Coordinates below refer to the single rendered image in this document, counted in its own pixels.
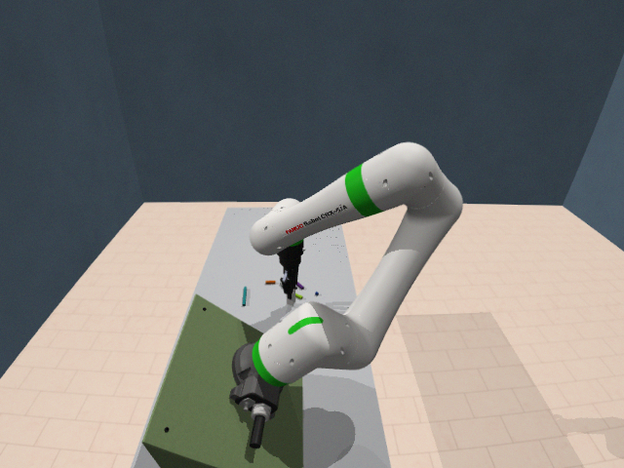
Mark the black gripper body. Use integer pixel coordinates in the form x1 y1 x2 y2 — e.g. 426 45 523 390
279 257 301 277

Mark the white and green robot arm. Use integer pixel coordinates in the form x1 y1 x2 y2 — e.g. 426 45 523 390
229 142 463 449

